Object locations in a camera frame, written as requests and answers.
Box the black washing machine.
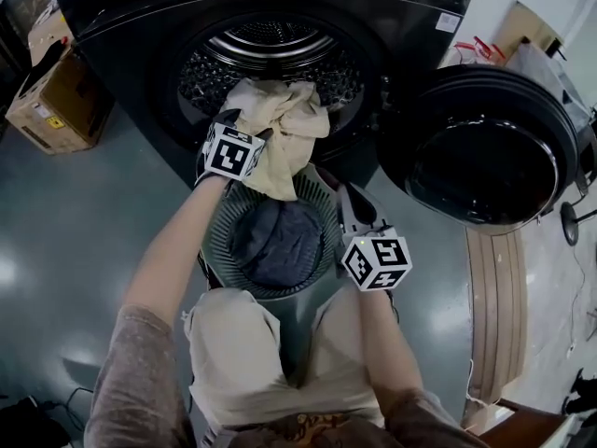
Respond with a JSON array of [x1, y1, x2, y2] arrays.
[[50, 0, 481, 190]]

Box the flat cardboard sheet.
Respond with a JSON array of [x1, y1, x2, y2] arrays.
[[493, 0, 569, 60]]

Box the clear plastic bag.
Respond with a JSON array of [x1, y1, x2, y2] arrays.
[[506, 39, 596, 125]]

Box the person's left forearm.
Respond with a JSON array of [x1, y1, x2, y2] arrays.
[[121, 175, 232, 326]]

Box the white bags with red handles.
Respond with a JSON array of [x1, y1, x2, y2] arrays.
[[452, 36, 508, 68]]

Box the dark blue garment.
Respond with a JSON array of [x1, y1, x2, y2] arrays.
[[230, 201, 326, 291]]

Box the black round chair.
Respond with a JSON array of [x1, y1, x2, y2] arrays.
[[574, 128, 597, 198]]

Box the black equipment bundle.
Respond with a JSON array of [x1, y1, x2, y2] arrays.
[[563, 369, 597, 414]]

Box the pale green laundry basket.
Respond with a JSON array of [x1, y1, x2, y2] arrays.
[[200, 163, 350, 391]]

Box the person's brown printed shirt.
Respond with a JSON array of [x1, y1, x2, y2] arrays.
[[83, 303, 491, 448]]

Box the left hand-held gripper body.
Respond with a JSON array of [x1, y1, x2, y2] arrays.
[[195, 122, 268, 182]]

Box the person's right forearm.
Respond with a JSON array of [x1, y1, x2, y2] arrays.
[[361, 289, 426, 406]]

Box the person's beige trousers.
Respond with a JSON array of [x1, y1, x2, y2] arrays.
[[182, 287, 389, 443]]

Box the white side table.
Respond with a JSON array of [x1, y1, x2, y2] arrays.
[[461, 397, 584, 448]]

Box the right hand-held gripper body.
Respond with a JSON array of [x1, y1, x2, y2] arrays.
[[340, 223, 415, 294]]

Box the round black glass door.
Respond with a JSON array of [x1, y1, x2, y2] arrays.
[[375, 65, 582, 237]]

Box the cream clothes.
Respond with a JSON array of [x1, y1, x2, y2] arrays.
[[217, 77, 333, 203]]

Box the large brown cardboard box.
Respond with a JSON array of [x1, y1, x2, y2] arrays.
[[4, 11, 117, 157]]

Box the black floor fan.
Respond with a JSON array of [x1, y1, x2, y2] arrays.
[[559, 175, 597, 246]]

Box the wooden slatted board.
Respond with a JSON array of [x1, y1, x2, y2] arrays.
[[465, 226, 531, 405]]

